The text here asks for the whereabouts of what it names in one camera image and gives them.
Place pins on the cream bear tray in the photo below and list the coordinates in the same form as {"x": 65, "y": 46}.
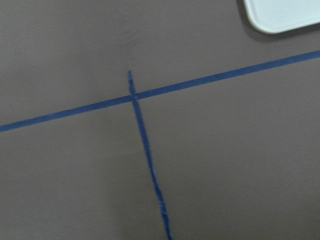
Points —
{"x": 279, "y": 16}

